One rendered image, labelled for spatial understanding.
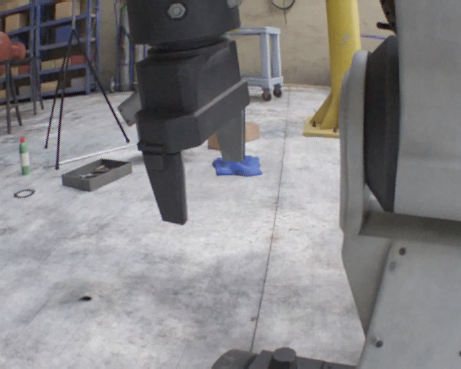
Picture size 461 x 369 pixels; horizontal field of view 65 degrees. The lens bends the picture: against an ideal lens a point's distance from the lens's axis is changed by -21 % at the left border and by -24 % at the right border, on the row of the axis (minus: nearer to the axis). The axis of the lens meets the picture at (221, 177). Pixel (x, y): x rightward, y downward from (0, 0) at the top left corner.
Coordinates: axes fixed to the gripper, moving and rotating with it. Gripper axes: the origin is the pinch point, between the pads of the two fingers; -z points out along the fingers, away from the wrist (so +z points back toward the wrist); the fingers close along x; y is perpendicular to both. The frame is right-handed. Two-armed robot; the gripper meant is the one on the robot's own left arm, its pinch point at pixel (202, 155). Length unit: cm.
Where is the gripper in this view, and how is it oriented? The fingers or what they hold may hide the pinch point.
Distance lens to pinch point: 37.6
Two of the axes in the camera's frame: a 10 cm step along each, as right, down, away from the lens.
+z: -1.2, -8.8, -4.6
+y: -8.9, -1.1, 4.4
